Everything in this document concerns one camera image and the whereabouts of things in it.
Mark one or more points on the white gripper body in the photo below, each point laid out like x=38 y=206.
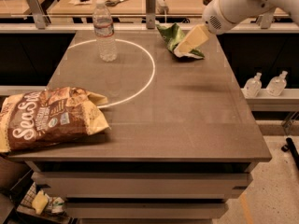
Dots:
x=219 y=15

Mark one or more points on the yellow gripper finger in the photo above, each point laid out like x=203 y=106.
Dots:
x=198 y=35

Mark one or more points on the green jalapeno chip bag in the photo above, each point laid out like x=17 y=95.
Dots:
x=172 y=36

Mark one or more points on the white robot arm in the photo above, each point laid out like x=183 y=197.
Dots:
x=237 y=11

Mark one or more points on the brown sea salt chip bag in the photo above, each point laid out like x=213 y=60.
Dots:
x=45 y=118

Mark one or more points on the white power strip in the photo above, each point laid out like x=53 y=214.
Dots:
x=162 y=6

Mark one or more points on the clear sanitizer bottle left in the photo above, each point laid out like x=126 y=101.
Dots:
x=253 y=86

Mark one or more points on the clear sanitizer bottle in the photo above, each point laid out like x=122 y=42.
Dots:
x=277 y=84
x=253 y=86

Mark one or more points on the clear sanitizer bottle right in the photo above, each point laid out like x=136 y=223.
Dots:
x=277 y=84

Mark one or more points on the scissors on back desk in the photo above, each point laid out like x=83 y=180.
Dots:
x=113 y=3

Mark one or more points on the clear plastic water bottle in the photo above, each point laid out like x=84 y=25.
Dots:
x=104 y=31

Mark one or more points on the grey drawer cabinet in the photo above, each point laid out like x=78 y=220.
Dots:
x=181 y=139

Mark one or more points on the black chair base leg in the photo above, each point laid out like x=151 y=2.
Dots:
x=290 y=146

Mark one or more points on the yellow sponge in basket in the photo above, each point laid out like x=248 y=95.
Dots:
x=39 y=202

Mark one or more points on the right metal bracket post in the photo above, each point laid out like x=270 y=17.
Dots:
x=266 y=19

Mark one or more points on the metal bracket post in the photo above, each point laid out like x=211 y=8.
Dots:
x=150 y=13
x=38 y=14
x=266 y=19

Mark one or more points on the middle metal bracket post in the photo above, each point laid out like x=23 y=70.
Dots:
x=150 y=13

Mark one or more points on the left metal bracket post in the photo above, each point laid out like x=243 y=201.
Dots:
x=38 y=14

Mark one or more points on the black wire basket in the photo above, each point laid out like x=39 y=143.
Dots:
x=54 y=212

